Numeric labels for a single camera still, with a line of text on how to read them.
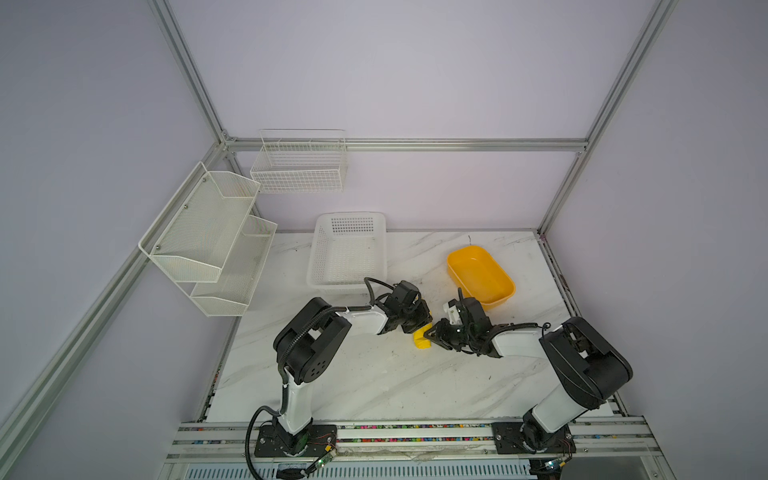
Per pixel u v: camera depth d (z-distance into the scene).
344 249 1.15
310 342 0.51
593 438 0.76
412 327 0.85
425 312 0.84
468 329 0.74
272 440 0.73
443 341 0.82
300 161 0.96
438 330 0.86
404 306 0.76
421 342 0.89
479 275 1.05
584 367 0.46
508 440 0.73
